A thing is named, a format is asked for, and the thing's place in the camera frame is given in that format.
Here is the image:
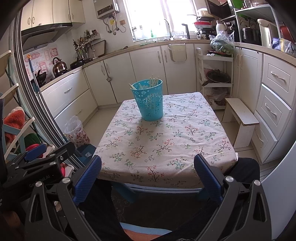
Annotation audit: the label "red towel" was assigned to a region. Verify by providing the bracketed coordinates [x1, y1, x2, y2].
[4, 109, 26, 142]

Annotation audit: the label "pot with glass lid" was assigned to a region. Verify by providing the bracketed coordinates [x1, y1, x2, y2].
[206, 70, 232, 85]

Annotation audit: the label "mop handle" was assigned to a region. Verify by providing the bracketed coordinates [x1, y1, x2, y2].
[26, 54, 43, 93]

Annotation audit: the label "cream lower kitchen cabinets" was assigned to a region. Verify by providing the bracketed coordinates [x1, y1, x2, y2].
[38, 42, 293, 163]

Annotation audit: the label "person's black trousers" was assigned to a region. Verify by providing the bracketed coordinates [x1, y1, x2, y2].
[79, 158, 260, 241]

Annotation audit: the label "blue folding table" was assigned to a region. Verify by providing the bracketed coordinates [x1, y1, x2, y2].
[111, 181, 208, 204]

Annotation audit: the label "blue cardboard box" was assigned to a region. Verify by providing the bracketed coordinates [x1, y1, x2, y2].
[77, 144, 97, 165]

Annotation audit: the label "white hanging door bin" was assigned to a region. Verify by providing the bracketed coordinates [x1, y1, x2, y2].
[168, 44, 186, 63]

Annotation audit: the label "white storage trolley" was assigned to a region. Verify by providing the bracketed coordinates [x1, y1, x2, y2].
[195, 47, 234, 110]

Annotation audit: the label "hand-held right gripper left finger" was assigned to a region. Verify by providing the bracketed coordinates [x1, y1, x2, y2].
[24, 155, 102, 241]

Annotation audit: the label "floral trash bin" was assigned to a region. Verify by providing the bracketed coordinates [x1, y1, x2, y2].
[63, 115, 90, 149]

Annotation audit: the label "black cooking pot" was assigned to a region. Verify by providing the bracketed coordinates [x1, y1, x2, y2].
[242, 27, 262, 44]

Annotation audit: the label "wooden cutting board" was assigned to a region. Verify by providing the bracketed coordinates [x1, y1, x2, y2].
[94, 40, 107, 58]

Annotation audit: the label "white wooden stool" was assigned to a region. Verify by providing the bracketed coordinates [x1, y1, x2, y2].
[221, 98, 260, 147]

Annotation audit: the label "white wooden shelf rack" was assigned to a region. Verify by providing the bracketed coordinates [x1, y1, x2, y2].
[0, 50, 35, 160]

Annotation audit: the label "black frying pan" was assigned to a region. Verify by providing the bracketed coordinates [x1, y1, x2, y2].
[70, 59, 85, 69]

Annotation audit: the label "metal whistling kettle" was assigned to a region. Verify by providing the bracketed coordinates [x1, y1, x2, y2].
[52, 57, 68, 74]

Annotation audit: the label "black microwave oven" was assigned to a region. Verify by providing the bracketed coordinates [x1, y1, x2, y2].
[206, 0, 235, 19]

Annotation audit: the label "wall utensil rack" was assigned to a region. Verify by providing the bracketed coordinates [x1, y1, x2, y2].
[73, 30, 101, 61]

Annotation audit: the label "black wok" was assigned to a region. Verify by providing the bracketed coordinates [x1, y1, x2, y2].
[35, 69, 50, 85]

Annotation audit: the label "white metal shelf rack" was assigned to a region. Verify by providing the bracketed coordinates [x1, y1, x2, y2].
[228, 5, 285, 47]

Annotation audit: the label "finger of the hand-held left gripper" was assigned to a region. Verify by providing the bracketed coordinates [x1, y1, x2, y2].
[14, 141, 76, 173]
[7, 143, 48, 168]

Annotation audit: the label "dish rack with red dishes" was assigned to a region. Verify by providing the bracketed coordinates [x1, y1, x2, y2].
[194, 20, 215, 35]

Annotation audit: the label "cream upper cabinets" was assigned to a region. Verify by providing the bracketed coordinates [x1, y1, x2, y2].
[20, 0, 86, 32]

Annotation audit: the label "black filter tap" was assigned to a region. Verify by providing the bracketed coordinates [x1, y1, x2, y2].
[181, 23, 191, 40]

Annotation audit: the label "red pot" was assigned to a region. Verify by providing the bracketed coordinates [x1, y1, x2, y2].
[280, 23, 296, 44]

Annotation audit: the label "cream thermos pot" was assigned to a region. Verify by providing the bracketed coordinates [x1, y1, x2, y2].
[257, 19, 279, 48]

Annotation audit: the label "orange blue striped cloth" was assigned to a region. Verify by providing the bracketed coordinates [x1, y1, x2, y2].
[120, 222, 174, 241]

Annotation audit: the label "grey sliding door frame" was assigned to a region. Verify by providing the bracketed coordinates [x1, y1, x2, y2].
[9, 11, 79, 169]

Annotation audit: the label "floral white tablecloth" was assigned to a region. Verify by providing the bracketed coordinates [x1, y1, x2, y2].
[94, 92, 238, 189]

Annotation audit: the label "wall water heater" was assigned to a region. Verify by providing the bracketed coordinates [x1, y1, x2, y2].
[94, 0, 120, 19]

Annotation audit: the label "white carafe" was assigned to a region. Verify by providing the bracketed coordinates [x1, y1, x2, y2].
[216, 20, 226, 35]

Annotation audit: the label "bundle of pale chopsticks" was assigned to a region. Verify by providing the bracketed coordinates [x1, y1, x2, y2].
[129, 75, 160, 90]

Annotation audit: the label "blue perforated plastic basket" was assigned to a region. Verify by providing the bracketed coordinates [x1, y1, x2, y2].
[131, 79, 164, 121]

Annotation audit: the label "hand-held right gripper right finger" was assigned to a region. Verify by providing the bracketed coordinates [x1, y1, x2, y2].
[194, 153, 272, 241]

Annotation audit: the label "kitchen window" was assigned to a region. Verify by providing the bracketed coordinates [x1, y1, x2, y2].
[122, 0, 199, 42]

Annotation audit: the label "blue package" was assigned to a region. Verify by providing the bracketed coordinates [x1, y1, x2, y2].
[272, 38, 295, 55]

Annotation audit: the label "bag of green vegetables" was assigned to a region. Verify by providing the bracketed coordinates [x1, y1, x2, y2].
[210, 31, 236, 55]

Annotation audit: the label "grey range hood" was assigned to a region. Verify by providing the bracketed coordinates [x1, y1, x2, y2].
[21, 23, 73, 52]

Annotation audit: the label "chrome sink faucet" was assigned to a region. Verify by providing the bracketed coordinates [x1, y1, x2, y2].
[164, 19, 174, 41]

